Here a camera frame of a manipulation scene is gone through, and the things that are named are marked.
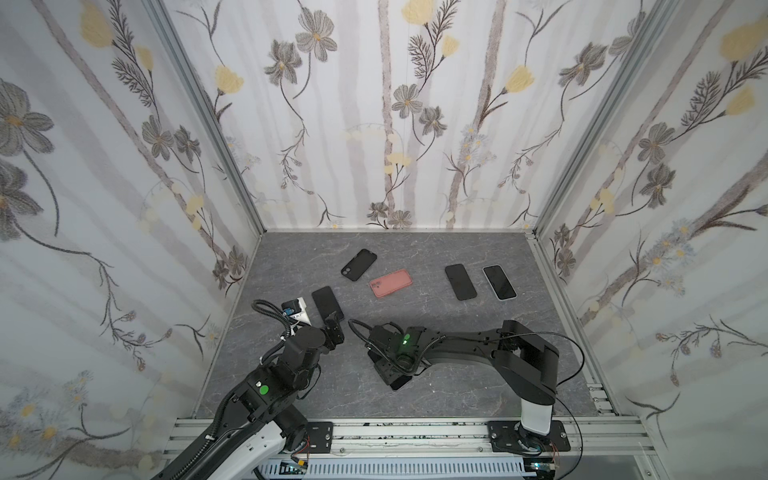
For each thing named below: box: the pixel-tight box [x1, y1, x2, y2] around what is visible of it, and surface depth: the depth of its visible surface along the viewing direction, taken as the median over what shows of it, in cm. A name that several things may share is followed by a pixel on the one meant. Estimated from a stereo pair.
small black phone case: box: [340, 248, 378, 282], surface depth 113 cm
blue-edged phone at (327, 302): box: [311, 286, 345, 322], surface depth 103 cm
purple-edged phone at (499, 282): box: [482, 264, 518, 301], surface depth 109 cm
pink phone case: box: [370, 269, 413, 298], surface depth 107 cm
